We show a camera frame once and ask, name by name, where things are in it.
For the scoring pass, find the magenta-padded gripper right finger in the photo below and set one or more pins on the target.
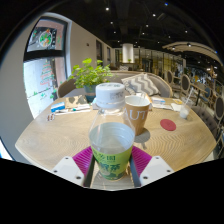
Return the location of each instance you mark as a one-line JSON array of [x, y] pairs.
[[155, 166]]

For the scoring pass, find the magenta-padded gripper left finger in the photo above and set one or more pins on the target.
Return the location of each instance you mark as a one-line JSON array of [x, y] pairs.
[[68, 166]]

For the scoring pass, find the clear green-labelled drink bottle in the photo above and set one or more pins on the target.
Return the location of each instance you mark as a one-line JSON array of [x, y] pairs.
[[111, 143]]

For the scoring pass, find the flat round red coaster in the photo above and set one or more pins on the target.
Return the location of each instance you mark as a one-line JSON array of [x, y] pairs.
[[168, 124]]

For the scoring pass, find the tan lettered mug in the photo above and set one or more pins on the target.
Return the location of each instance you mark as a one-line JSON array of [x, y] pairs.
[[138, 115]]

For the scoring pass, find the blue small box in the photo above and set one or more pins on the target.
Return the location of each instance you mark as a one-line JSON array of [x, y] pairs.
[[58, 107]]

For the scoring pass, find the white leaflet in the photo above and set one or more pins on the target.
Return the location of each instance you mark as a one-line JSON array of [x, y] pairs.
[[163, 106]]

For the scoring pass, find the clear plastic cup with straw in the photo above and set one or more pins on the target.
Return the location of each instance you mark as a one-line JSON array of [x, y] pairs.
[[184, 112]]

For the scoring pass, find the brown cardboard stand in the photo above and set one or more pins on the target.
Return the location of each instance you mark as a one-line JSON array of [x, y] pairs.
[[76, 101]]

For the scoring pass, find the white and blue packet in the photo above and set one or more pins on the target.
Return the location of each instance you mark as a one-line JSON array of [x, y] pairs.
[[158, 100]]

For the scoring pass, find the yellow square card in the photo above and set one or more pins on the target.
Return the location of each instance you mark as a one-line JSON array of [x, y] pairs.
[[178, 101]]

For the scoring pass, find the grey upholstered sofa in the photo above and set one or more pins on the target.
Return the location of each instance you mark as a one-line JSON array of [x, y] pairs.
[[163, 86]]

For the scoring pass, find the grey chevron pillow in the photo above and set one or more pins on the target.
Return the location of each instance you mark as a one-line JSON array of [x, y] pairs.
[[141, 84]]

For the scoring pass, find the group of dining chairs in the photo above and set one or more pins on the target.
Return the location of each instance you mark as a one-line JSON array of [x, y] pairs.
[[185, 83]]

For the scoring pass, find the green potted plant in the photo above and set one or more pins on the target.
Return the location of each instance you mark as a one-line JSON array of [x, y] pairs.
[[88, 75]]

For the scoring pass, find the colourful food poster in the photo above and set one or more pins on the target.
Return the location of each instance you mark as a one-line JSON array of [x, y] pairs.
[[45, 38]]

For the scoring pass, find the ceiling spot lights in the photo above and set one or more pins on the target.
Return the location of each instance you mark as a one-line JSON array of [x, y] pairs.
[[107, 9]]

